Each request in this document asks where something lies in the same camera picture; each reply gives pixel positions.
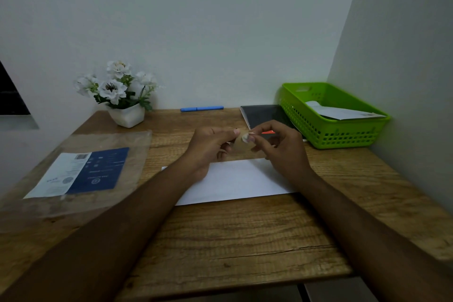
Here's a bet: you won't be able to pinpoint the person's left hand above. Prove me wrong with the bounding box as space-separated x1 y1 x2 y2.
180 126 241 184

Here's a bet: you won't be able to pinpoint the person's right hand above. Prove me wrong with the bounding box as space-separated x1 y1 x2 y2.
244 119 316 185

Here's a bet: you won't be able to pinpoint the green plastic basket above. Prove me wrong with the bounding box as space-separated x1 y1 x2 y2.
279 82 392 150

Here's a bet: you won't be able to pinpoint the person's left forearm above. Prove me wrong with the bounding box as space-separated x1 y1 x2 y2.
0 156 202 302

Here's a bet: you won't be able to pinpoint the person's right forearm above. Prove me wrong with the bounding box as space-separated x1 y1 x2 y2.
297 170 453 302

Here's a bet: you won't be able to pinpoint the blue pen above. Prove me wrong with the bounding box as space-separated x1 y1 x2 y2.
180 105 224 113

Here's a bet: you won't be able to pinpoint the black notebook with red label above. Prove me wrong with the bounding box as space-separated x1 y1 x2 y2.
240 104 308 143

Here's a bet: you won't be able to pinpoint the clear plastic sheet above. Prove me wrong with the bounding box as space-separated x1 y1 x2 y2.
0 131 153 234

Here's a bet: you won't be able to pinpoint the white potted artificial flowers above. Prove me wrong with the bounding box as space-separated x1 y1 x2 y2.
73 60 160 129

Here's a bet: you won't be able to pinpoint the blue and white leaflet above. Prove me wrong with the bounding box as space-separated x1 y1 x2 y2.
23 147 130 200

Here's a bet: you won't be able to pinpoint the black table leg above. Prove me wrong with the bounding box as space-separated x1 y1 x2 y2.
297 283 312 302

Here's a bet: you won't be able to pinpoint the dark window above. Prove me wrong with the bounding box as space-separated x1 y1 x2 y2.
0 61 31 116

